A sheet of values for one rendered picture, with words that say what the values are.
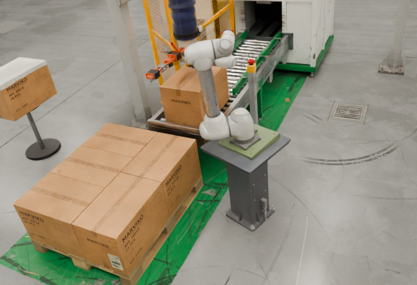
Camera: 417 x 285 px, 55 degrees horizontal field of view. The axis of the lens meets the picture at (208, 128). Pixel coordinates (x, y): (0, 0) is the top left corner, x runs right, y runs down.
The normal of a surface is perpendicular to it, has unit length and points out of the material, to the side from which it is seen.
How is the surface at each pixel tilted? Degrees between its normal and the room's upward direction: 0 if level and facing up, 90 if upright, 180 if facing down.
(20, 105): 90
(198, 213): 0
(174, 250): 0
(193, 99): 90
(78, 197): 0
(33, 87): 90
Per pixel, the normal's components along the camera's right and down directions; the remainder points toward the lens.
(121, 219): -0.11, -0.83
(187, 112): -0.43, 0.54
